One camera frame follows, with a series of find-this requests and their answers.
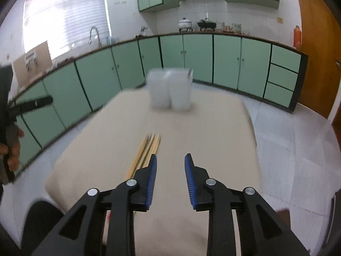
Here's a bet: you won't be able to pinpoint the black wok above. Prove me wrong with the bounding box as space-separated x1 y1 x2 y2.
197 18 216 31

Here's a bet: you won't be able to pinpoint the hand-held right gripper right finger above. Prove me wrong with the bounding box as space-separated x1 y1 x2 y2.
184 153 311 256

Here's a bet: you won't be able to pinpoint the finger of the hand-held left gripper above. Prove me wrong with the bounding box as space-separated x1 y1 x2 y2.
9 96 53 118

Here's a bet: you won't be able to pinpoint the cardboard box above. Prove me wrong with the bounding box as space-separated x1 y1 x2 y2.
12 40 53 87

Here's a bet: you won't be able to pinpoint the white lidded pot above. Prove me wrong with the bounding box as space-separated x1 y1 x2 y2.
178 17 193 32

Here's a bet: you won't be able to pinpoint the chrome sink faucet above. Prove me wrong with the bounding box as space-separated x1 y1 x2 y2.
88 26 102 47

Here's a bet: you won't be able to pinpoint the wooden door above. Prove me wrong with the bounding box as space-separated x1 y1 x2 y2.
293 0 341 119

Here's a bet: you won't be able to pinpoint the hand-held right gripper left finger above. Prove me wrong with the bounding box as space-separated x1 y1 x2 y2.
31 154 157 256

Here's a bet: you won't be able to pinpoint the red thermos flask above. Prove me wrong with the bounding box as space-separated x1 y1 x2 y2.
293 25 302 48

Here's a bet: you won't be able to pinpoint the green base cabinet run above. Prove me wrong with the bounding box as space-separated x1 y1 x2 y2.
11 31 309 175

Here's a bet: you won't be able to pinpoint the bundle of wooden chopsticks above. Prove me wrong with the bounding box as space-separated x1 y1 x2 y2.
125 133 162 180

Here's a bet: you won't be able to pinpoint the person's left hand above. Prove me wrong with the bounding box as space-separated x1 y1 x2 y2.
0 128 24 172

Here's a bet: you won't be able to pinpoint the dark cloth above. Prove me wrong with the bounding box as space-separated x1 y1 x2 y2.
21 200 66 256

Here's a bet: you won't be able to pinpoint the window blinds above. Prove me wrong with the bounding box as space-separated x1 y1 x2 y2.
22 0 111 60

